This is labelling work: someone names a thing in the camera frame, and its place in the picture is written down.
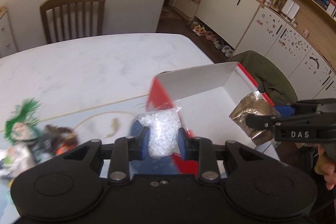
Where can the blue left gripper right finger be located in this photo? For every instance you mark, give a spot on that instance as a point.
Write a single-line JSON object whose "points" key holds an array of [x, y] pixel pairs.
{"points": [[188, 146]]}

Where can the red and white cardboard box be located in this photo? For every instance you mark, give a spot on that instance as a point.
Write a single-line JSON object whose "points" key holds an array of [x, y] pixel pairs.
{"points": [[206, 96]]}

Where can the brown wooden chair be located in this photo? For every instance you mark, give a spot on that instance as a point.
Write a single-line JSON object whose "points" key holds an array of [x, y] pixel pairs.
{"points": [[71, 19]]}

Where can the gold foil packet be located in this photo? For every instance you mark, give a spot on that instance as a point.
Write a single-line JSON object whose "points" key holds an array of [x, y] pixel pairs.
{"points": [[253, 103]]}

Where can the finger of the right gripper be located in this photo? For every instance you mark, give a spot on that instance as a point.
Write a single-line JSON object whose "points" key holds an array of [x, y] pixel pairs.
{"points": [[285, 110], [262, 122]]}

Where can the green haired doll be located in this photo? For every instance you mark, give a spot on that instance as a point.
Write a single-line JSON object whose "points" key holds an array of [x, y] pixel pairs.
{"points": [[23, 136]]}

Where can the olive green jacket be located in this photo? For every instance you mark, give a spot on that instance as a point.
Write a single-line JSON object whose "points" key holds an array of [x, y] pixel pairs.
{"points": [[269, 78]]}

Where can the orange red keychain toy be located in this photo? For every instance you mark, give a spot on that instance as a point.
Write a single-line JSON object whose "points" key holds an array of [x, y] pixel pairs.
{"points": [[57, 140]]}

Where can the bag of white beads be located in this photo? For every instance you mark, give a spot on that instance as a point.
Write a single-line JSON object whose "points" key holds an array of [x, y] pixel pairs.
{"points": [[164, 123]]}

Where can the white side drawer cabinet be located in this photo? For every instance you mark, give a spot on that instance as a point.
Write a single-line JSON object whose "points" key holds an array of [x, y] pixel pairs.
{"points": [[7, 42]]}

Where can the row of shoes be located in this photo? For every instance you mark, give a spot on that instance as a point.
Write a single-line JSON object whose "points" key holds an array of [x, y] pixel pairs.
{"points": [[210, 36]]}

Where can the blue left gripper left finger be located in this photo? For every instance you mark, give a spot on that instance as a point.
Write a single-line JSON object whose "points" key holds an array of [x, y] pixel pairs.
{"points": [[139, 147]]}

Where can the right hand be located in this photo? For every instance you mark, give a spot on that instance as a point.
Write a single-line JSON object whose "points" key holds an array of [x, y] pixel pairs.
{"points": [[325, 167]]}

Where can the white cabinet unit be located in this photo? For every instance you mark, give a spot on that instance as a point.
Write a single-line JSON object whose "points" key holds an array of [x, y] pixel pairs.
{"points": [[298, 36]]}

